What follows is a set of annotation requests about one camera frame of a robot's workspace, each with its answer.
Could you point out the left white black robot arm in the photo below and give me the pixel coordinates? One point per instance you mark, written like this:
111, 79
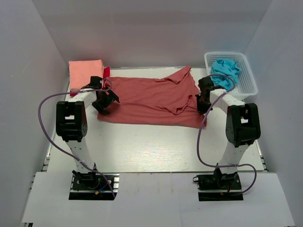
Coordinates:
72, 124

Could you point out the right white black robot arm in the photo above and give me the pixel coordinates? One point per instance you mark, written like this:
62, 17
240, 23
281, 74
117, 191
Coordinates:
242, 123

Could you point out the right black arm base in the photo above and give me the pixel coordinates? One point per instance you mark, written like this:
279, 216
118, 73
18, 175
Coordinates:
218, 186

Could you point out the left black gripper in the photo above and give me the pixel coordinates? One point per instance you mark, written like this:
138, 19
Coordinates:
101, 108

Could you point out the white plastic mesh basket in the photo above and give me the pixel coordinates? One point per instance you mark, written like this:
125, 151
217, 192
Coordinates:
246, 84

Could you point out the folded bright red t shirt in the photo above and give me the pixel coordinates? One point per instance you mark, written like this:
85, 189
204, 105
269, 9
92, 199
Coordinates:
107, 72

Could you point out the dusty red t shirt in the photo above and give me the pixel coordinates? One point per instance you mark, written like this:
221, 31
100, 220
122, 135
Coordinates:
169, 101

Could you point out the crumpled blue t shirt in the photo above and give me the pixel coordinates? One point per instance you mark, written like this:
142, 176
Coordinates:
229, 71

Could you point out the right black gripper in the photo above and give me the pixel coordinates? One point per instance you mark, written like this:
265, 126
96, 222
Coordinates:
201, 109

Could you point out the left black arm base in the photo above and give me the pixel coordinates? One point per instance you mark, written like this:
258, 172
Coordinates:
93, 187

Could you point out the folded salmon pink t shirt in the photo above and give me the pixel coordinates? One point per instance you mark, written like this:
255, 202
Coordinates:
79, 64

